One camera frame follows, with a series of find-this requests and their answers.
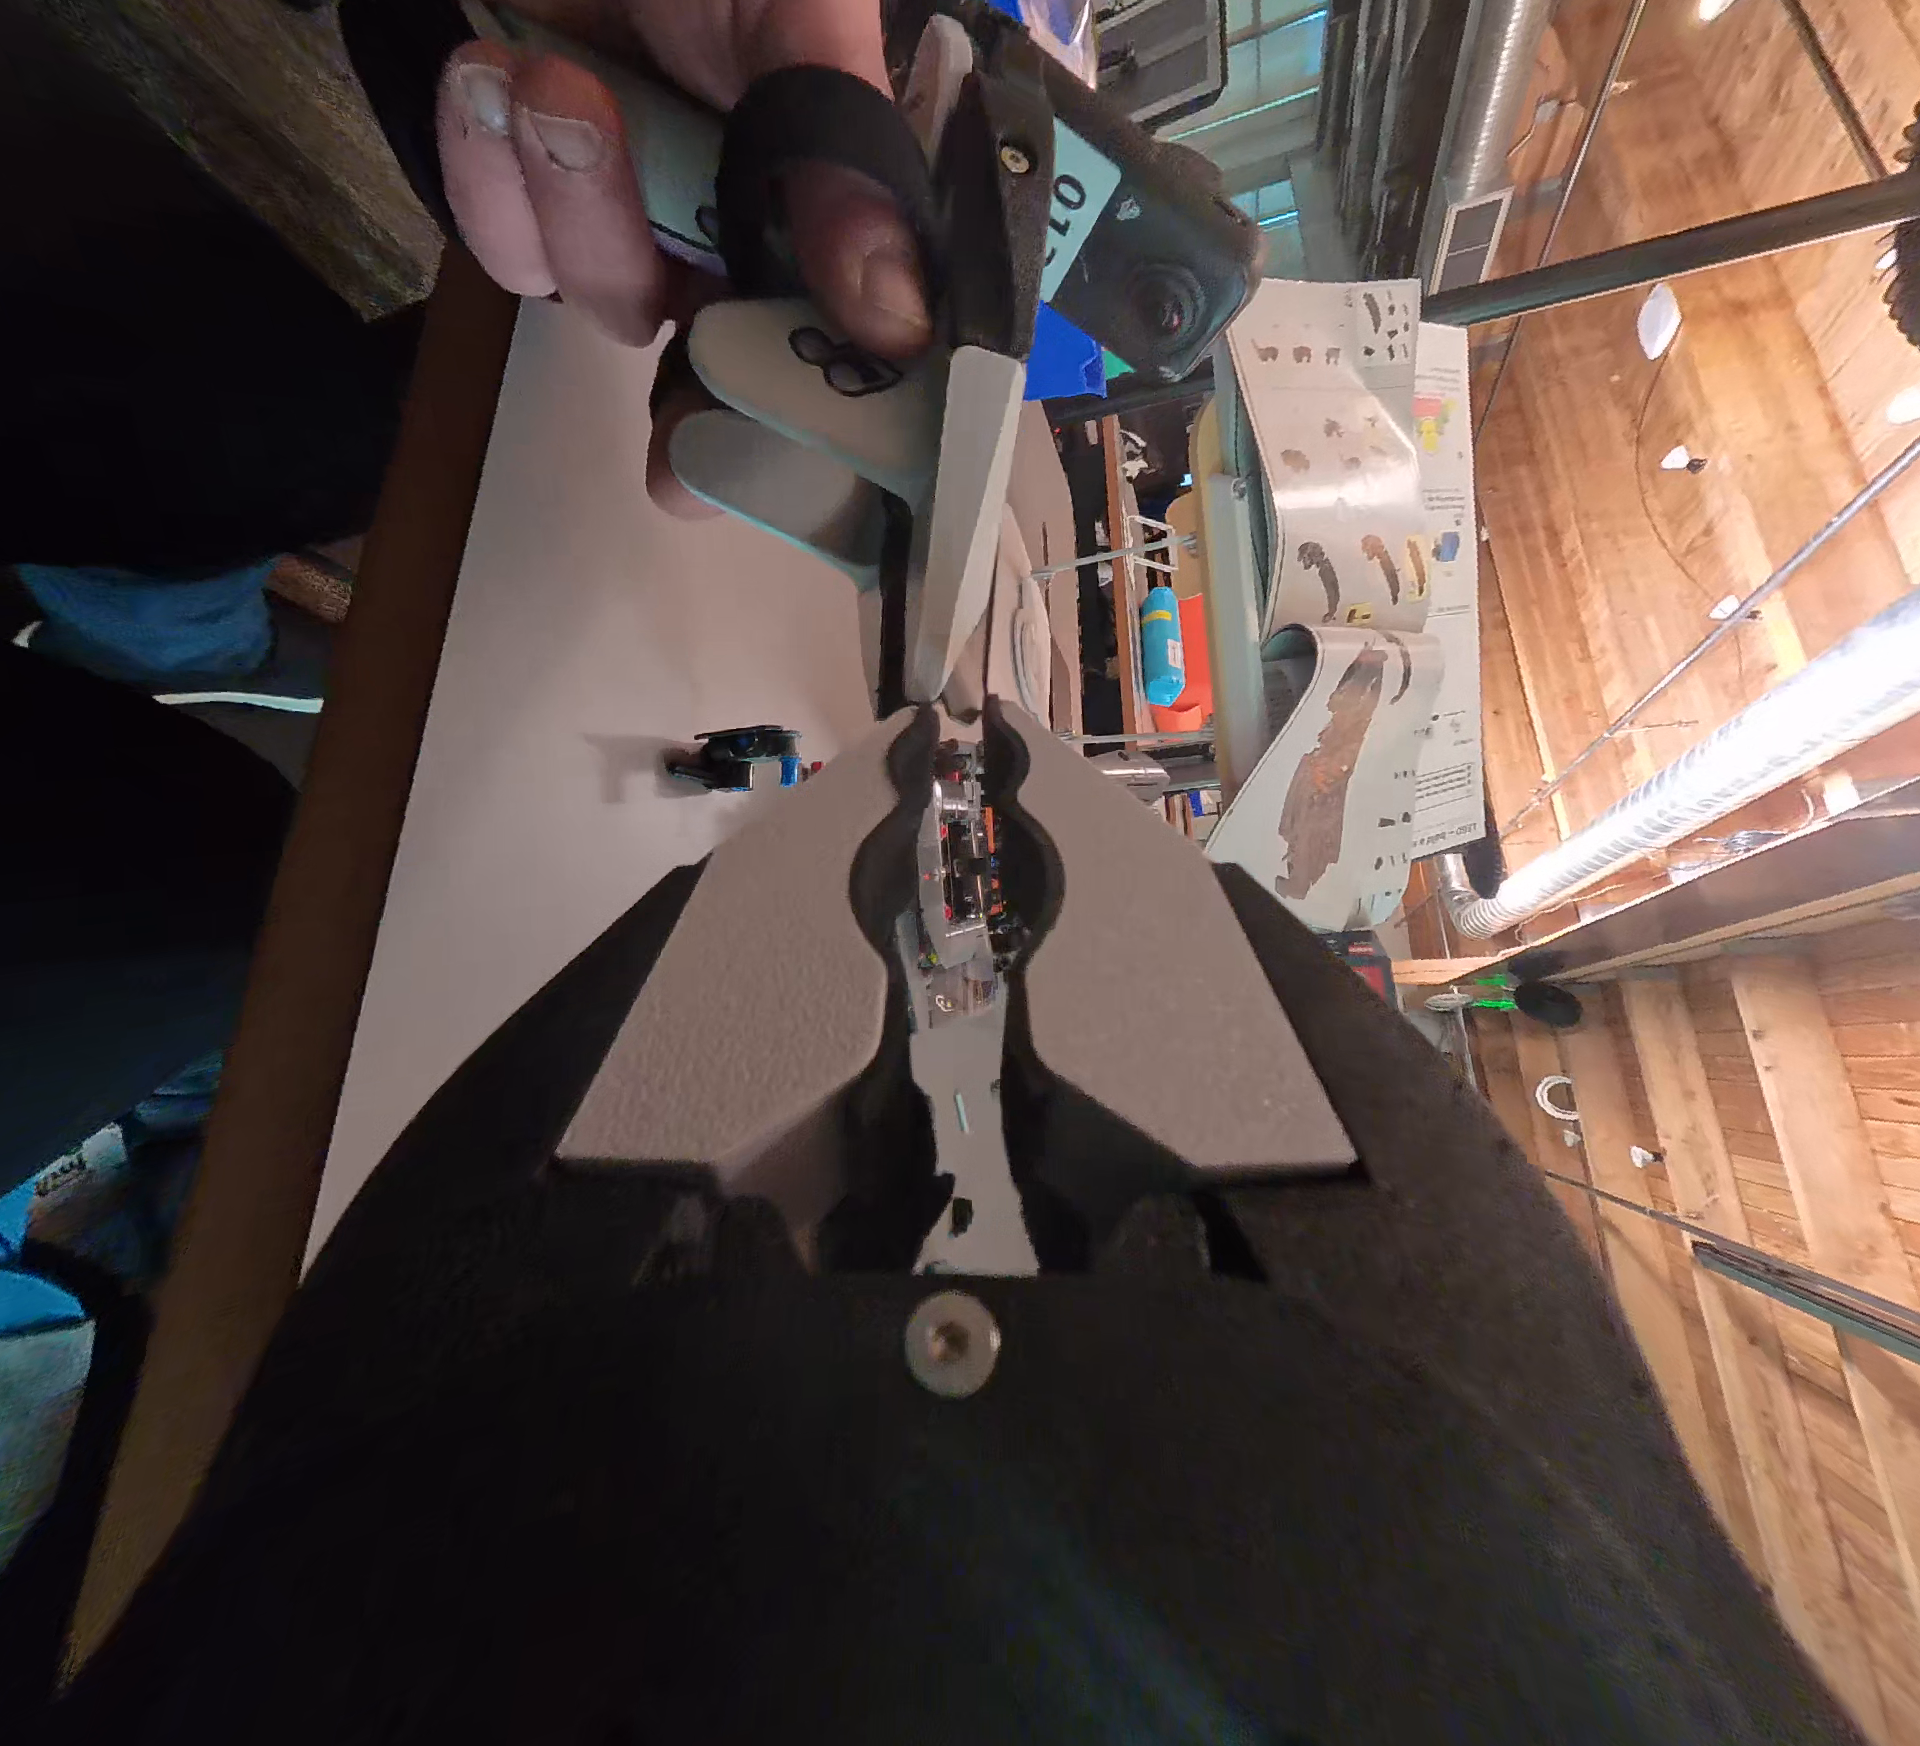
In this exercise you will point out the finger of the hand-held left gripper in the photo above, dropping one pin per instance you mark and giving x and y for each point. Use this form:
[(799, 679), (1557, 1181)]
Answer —
[(967, 501)]

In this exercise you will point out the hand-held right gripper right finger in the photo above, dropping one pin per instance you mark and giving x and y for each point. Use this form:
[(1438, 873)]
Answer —
[(1185, 1010)]

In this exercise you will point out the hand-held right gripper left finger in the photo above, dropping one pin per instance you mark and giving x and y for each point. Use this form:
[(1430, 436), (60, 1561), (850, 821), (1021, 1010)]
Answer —
[(721, 1010)]

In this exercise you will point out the metal electronic part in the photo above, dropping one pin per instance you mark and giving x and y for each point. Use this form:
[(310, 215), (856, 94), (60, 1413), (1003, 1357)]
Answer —
[(960, 875)]

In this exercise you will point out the dark lego piece blue pins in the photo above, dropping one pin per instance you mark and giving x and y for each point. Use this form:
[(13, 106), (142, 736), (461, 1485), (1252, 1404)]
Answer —
[(735, 759)]

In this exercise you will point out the lego instruction booklet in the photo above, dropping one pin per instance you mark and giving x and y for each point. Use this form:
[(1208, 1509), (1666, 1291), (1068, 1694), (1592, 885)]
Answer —
[(1349, 501)]

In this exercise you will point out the blue bottle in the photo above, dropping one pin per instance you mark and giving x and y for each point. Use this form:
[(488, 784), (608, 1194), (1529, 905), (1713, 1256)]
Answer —
[(1158, 648)]

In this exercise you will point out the orange container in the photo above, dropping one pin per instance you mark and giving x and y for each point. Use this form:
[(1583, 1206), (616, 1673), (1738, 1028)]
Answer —
[(1201, 658)]

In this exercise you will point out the pale book stand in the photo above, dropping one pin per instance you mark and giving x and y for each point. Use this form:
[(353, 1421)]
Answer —
[(1237, 607)]

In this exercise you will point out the white insulated pipe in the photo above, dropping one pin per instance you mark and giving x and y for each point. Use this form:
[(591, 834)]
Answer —
[(1726, 740)]

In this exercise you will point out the black metal pole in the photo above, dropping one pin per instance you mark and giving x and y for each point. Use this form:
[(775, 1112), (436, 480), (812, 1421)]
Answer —
[(1666, 246)]

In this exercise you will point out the silver ventilation duct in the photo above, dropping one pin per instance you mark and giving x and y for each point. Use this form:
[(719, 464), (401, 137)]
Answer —
[(1500, 6)]

